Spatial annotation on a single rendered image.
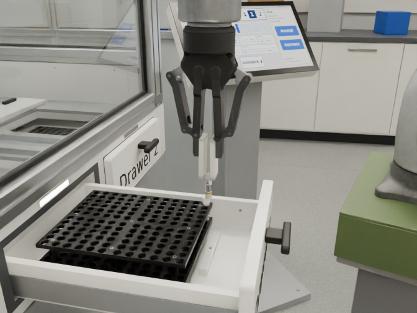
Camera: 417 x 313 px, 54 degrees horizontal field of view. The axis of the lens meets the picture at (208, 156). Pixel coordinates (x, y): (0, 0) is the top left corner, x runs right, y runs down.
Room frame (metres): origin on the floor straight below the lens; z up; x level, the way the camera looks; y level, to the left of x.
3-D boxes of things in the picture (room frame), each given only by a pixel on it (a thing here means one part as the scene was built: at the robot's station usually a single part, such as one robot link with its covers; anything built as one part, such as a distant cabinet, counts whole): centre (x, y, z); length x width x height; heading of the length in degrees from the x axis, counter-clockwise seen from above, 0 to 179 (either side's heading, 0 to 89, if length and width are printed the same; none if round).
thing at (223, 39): (0.61, 0.00, 1.15); 0.08 x 0.07 x 0.09; 77
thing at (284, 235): (0.51, -0.10, 0.91); 0.07 x 0.04 x 0.01; 167
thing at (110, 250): (0.56, 0.12, 0.87); 0.22 x 0.18 x 0.06; 77
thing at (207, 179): (0.61, 0.00, 0.94); 0.01 x 0.01 x 0.05
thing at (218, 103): (0.61, -0.02, 1.08); 0.04 x 0.01 x 0.11; 167
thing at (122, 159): (0.89, 0.17, 0.87); 0.29 x 0.02 x 0.11; 167
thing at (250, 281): (0.51, -0.07, 0.87); 0.29 x 0.02 x 0.11; 167
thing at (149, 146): (0.88, 0.14, 0.91); 0.07 x 0.04 x 0.01; 167
